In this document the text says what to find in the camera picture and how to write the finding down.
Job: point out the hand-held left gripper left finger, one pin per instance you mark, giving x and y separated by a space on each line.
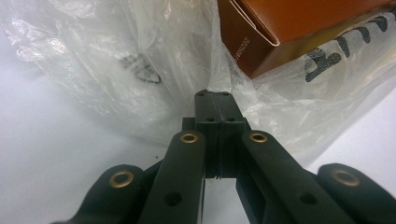
205 124

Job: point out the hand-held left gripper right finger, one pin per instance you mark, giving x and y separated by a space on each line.
232 124

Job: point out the clear plastic shopping bag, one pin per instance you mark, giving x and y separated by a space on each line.
124 62

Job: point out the brown cardboard box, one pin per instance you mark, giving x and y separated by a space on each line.
280 28

